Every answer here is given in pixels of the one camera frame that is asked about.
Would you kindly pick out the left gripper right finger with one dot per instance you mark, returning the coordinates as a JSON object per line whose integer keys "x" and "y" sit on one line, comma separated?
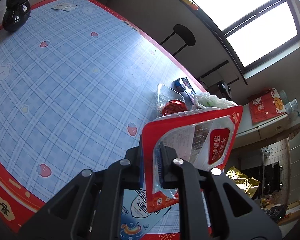
{"x": 160, "y": 166}

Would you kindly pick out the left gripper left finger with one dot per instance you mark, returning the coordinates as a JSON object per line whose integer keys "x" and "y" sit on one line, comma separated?
{"x": 140, "y": 160}

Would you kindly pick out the red peanut snack bag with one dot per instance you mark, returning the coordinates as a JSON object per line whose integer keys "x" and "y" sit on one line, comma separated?
{"x": 203, "y": 137}

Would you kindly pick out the crushed red can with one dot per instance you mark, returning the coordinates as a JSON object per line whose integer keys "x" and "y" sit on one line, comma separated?
{"x": 173, "y": 106}

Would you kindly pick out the clear plastic tray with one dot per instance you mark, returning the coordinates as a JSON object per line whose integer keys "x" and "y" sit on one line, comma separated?
{"x": 164, "y": 95}

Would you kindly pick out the white plastic bag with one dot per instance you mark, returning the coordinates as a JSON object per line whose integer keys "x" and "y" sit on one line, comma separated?
{"x": 205, "y": 100}

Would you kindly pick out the blue probiotic powder packet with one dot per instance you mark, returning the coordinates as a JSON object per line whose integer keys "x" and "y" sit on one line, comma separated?
{"x": 136, "y": 221}

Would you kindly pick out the small dark blue wrapper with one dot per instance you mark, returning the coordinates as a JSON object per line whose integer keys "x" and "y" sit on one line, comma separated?
{"x": 182, "y": 85}

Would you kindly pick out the gold foil wrapper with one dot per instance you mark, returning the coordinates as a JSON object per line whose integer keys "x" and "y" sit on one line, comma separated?
{"x": 248, "y": 185}

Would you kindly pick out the white refrigerator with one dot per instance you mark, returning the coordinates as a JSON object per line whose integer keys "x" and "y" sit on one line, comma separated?
{"x": 249, "y": 133}

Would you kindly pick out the electric pressure cooker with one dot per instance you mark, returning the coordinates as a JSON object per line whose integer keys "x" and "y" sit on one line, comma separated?
{"x": 224, "y": 90}

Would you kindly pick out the blue plaid tablecloth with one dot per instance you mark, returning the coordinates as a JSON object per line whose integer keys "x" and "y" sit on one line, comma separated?
{"x": 76, "y": 90}

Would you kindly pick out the red fridge cover cloth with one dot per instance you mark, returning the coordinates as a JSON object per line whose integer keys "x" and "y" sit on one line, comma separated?
{"x": 266, "y": 105}

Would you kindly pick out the black stool by window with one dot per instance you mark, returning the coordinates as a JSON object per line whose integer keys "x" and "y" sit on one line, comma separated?
{"x": 185, "y": 34}

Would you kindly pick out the yellow orange bag on sill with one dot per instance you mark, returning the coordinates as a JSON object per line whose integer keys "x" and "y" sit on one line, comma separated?
{"x": 191, "y": 4}

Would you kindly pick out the white sachets on table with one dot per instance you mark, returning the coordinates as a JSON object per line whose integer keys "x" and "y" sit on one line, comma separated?
{"x": 64, "y": 6}

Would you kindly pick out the window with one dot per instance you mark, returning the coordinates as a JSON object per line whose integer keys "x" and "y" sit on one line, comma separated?
{"x": 253, "y": 31}

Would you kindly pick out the black headphones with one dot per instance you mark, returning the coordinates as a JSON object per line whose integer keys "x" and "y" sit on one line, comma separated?
{"x": 16, "y": 15}

